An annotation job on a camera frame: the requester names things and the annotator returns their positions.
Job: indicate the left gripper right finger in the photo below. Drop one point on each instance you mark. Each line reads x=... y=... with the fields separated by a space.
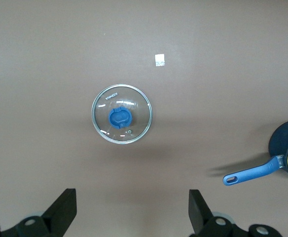
x=203 y=217

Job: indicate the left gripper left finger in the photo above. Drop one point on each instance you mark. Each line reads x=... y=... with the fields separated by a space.
x=57 y=214

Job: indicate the glass lid with blue knob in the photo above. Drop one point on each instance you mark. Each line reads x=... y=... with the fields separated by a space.
x=120 y=119

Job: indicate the small square sticker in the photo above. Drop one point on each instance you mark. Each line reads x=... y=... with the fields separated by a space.
x=160 y=60

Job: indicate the brown table cover sheet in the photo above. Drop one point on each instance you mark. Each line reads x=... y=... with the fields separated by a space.
x=60 y=49

